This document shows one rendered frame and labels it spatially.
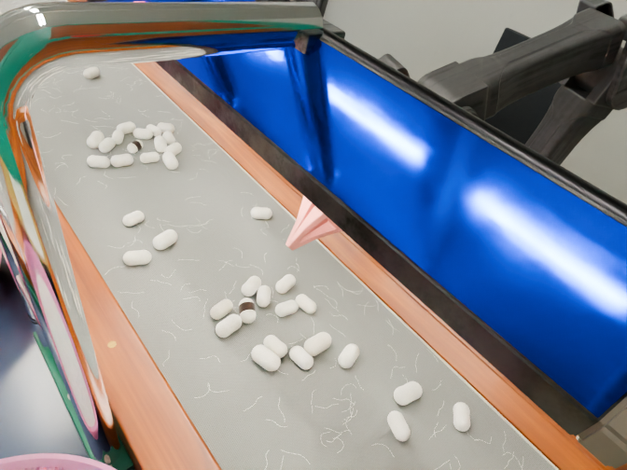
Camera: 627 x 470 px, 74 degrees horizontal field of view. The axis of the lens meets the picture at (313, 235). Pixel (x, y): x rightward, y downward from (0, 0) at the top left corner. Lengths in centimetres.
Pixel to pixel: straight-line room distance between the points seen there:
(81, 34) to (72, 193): 54
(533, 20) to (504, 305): 232
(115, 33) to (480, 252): 17
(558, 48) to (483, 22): 201
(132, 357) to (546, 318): 40
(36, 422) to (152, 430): 17
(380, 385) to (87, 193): 50
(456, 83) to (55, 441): 59
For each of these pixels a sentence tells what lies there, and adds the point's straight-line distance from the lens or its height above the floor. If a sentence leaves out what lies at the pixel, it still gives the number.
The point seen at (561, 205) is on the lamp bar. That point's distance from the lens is 19.
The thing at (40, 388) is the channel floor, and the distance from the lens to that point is 60.
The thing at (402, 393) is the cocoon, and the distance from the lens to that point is 52.
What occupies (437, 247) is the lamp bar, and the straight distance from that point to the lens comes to 19.
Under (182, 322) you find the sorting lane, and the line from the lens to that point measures 54.
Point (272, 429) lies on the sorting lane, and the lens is 48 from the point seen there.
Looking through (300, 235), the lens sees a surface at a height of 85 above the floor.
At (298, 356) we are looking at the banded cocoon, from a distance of 50.
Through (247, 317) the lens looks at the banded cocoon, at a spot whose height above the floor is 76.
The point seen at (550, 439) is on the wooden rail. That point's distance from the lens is 60.
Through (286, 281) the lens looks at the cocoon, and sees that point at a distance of 56.
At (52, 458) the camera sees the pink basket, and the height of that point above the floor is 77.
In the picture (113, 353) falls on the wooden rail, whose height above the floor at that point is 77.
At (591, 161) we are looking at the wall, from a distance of 242.
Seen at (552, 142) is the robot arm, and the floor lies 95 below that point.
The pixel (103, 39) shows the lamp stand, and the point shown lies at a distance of 20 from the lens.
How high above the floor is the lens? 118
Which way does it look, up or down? 42 degrees down
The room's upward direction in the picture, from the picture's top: 16 degrees clockwise
